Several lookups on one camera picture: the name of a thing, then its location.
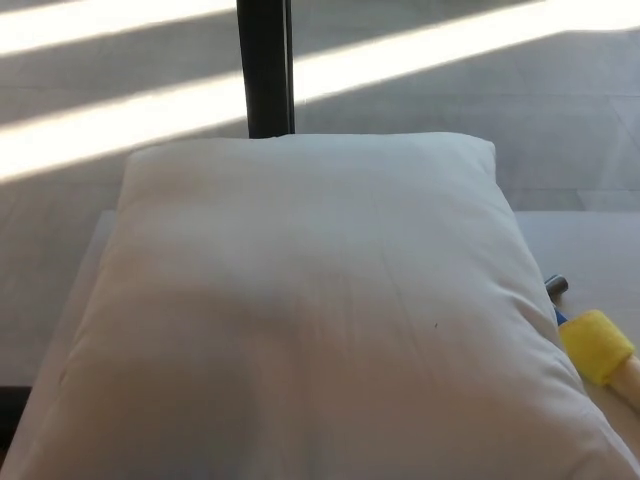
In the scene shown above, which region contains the hammer with yellow foam handle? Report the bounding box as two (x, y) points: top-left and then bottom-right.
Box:
(543, 274), (640, 427)

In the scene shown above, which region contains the white pillow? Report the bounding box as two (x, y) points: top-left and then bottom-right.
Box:
(0, 131), (640, 480)

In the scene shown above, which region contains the black vertical post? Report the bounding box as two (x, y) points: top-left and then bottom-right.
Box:
(235, 0), (299, 141)

